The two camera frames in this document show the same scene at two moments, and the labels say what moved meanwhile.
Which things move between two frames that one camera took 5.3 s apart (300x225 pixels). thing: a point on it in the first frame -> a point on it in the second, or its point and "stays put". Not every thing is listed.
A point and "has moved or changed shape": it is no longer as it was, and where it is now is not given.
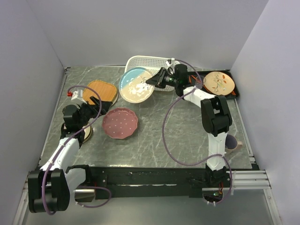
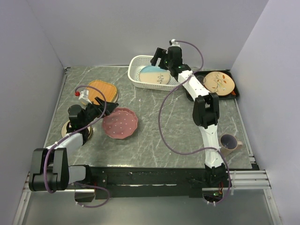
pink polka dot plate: [120, 123] stays put
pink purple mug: [231, 144] stays put
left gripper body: [87, 111] stays put
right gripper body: [171, 80] -> [170, 64]
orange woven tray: [108, 92] stays put
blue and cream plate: [132, 86] has moved or changed shape
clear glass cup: [200, 80] stays put
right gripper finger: [159, 79] -> [159, 53]
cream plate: [115, 101] stays put
